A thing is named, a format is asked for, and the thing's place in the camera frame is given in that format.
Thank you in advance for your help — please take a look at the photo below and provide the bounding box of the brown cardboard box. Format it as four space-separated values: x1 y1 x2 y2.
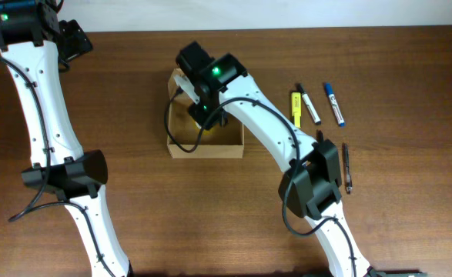
164 68 244 159

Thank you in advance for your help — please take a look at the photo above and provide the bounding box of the yellow highlighter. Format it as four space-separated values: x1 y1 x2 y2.
291 92 302 128

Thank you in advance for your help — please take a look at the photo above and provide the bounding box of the black cap whiteboard marker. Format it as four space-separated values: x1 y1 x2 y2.
296 83 321 125

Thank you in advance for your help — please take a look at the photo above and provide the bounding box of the blue cap whiteboard marker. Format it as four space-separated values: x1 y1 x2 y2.
323 82 346 127

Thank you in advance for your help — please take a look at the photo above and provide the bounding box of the thin black pen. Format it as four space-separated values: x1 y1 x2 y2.
343 143 353 194

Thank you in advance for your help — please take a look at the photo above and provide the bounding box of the yellow tape roll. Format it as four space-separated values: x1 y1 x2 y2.
199 126 215 132

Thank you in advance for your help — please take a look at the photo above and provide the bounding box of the black cap permanent marker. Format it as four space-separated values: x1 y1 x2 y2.
316 130 324 143

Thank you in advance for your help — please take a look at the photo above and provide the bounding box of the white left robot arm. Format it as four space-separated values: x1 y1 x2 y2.
0 0 133 276

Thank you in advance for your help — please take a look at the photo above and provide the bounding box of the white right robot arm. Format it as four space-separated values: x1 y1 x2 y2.
175 42 376 277

